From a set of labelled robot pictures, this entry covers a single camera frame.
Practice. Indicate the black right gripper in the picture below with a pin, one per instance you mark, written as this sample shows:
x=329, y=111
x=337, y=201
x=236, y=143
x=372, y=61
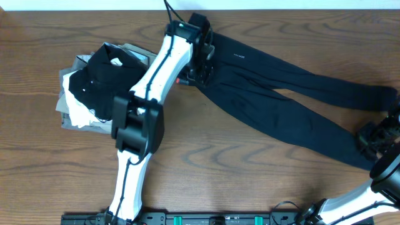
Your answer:
x=364, y=136

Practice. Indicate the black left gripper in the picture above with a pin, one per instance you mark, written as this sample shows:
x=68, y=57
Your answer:
x=203, y=77

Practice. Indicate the black leggings with red waistband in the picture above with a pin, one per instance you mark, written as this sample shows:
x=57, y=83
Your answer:
x=245, y=83

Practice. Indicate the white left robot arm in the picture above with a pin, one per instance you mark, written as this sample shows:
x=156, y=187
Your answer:
x=138, y=117

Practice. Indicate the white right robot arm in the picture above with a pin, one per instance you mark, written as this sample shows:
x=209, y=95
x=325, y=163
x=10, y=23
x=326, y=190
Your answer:
x=380, y=194

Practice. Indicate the black polo shirt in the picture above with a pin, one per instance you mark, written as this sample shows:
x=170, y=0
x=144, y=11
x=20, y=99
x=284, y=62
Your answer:
x=108, y=72

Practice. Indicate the white t-shirt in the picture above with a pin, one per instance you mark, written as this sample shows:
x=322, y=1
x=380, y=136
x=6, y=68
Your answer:
x=78, y=112

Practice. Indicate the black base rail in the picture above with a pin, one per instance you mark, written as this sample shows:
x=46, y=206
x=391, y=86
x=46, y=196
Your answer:
x=161, y=218

